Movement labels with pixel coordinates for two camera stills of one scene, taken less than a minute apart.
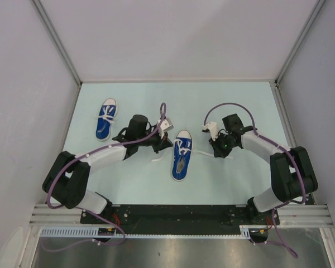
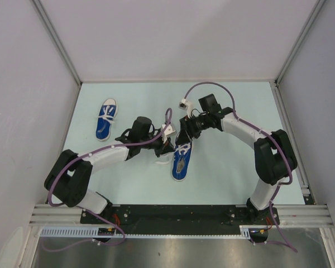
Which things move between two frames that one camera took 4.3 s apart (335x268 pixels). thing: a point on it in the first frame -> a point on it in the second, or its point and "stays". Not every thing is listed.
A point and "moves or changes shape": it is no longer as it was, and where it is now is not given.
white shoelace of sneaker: x=186 y=149 moves or changes shape
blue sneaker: x=105 y=118 stays
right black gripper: x=218 y=151 -> x=187 y=131
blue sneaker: x=183 y=146 stays
